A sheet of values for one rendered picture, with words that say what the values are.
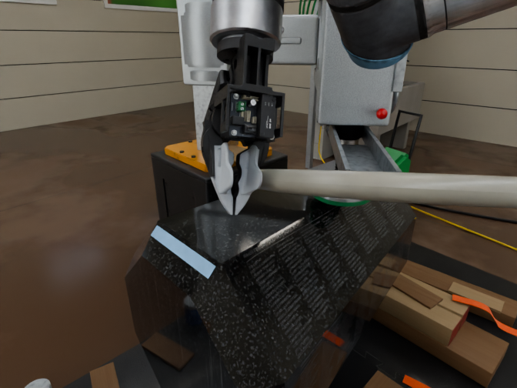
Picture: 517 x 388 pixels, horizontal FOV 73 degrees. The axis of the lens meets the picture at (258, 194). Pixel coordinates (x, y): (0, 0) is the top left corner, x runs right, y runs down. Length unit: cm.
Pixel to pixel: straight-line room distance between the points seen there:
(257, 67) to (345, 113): 73
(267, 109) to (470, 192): 22
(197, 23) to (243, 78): 148
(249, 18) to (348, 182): 22
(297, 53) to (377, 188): 148
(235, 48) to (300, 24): 137
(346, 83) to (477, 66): 494
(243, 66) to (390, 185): 20
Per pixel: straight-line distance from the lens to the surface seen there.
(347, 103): 112
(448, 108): 611
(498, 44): 595
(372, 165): 97
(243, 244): 103
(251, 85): 41
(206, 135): 45
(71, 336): 212
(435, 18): 52
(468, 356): 192
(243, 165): 46
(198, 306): 98
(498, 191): 38
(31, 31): 712
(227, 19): 45
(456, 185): 37
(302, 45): 180
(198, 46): 188
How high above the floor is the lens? 138
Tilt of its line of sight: 24 degrees down
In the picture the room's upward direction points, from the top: straight up
